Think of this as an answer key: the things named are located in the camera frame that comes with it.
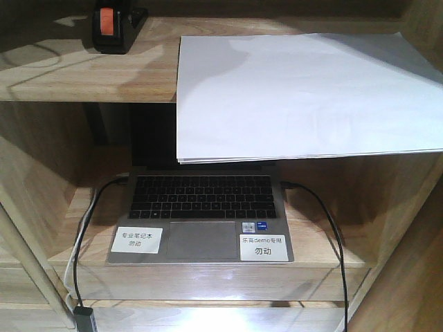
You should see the white paper stack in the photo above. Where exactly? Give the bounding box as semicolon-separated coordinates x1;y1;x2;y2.
177;33;442;163

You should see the black cable right of laptop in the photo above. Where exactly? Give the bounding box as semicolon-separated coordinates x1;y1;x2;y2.
280;181;350;332

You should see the white label sticker left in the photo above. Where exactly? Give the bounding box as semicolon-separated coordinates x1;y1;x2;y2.
111;227;163;254

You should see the black cable left of laptop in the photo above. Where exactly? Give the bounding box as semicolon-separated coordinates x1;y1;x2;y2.
73;177;127;307

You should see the white label sticker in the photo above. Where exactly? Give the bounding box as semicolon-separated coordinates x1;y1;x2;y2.
239;234;289;262
111;227;163;254

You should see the white label sticker right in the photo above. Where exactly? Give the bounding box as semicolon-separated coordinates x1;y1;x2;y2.
239;234;289;262

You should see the grey usb hub adapter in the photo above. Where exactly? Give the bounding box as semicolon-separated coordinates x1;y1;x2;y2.
73;306;98;332

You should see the wooden shelf unit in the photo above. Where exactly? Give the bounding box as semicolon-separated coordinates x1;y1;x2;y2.
1;1;442;331

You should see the grey open laptop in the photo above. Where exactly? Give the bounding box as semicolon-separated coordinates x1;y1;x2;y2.
108;103;294;264

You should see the white cable left of laptop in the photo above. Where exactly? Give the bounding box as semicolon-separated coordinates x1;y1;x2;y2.
63;172;129;312

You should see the black cable of laptop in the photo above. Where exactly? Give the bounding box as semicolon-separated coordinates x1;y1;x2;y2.
280;181;350;332
73;177;127;307

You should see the black stapler orange button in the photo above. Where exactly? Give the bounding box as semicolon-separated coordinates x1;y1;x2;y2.
91;0;149;55

